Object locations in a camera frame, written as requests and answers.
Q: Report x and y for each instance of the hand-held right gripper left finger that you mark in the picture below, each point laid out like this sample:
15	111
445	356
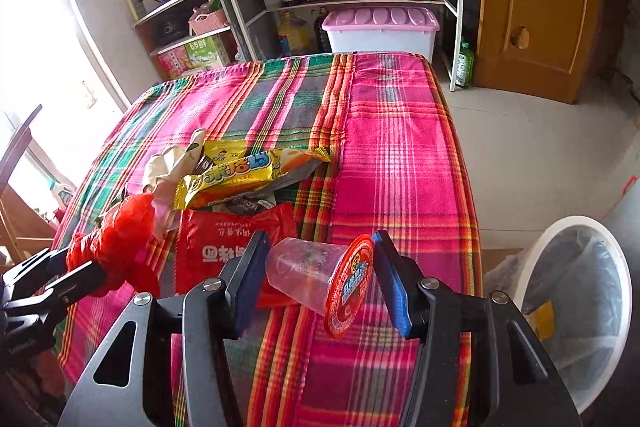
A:
250	282

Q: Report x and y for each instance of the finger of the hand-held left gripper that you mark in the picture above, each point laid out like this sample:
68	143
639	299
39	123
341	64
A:
75	284
40	263

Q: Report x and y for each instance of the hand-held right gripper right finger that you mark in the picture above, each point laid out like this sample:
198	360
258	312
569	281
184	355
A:
395	292

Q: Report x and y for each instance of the clear plastic cup red lid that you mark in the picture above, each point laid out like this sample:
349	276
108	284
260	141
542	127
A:
305	272

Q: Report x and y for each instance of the red snack packet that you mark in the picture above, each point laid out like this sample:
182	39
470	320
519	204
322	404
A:
215	237

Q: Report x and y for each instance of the red plastic bag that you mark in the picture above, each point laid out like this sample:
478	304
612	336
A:
120	237

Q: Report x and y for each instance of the long yellow snack wrapper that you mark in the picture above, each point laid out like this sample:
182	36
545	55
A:
225	179

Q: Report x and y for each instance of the white paper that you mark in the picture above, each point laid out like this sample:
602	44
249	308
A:
165	167

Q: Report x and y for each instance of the white detergent bottle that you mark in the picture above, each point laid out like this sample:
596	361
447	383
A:
62	197

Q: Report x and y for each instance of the dark snack wrapper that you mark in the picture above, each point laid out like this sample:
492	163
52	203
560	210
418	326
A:
245	205

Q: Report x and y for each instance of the orange and silver wrapper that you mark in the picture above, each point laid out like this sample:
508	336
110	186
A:
300	159

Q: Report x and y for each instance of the pink plaid tablecloth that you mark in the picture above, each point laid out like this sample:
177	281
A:
400	157

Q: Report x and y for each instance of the yellow wrapper scrap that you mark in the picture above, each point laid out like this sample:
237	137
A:
541	319

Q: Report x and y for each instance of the green and white carton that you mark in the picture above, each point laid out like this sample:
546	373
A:
205	52

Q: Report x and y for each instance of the green plastic bottle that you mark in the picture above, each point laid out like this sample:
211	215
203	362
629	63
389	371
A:
464	67

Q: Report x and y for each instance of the yellow cooking oil bottle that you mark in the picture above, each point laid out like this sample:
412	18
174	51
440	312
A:
292	37

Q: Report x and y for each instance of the dark glass bottle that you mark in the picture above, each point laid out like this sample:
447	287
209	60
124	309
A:
322	37

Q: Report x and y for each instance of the black cooking pot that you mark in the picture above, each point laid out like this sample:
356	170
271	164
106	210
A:
172	32

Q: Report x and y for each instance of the pink plastic basket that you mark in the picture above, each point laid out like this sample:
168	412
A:
207	23

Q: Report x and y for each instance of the pink lid storage box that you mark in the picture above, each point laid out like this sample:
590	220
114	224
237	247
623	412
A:
380	19

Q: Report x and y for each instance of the white power strip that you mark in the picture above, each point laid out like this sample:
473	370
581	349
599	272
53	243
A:
133	4

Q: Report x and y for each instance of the low white shelf unit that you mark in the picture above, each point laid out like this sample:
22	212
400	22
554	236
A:
172	4

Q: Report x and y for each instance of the wooden door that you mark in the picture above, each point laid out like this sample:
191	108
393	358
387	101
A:
540	7

